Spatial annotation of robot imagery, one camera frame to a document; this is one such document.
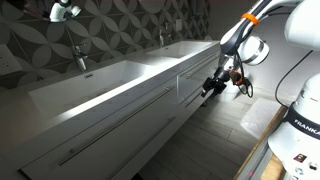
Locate white rectangular sink basin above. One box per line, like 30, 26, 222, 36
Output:
145, 40, 214, 60
28, 59, 155, 118

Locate white double vanity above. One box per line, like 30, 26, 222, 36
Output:
0, 39, 223, 180

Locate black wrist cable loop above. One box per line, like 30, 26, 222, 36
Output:
232, 53, 255, 99

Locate steel bar drawer handle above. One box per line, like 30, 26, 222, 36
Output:
106, 116, 177, 180
58, 85, 176, 167
183, 84, 206, 109
185, 54, 220, 80

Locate white light switch plate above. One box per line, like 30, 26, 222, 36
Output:
175, 18, 184, 31

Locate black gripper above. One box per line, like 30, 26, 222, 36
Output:
200, 66, 233, 100

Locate chrome faucet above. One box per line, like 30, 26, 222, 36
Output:
158, 28, 167, 48
71, 43, 90, 73

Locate clear plastic floor sheet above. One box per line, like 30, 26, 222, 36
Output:
239, 96, 285, 140

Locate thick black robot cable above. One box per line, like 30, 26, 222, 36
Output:
274, 49, 315, 108

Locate wooden robot mounting platform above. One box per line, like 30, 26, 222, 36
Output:
233, 105, 292, 180

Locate wall mirror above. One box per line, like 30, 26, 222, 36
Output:
0, 0, 88, 24

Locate orange cable strap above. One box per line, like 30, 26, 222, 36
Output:
241, 12, 260, 26

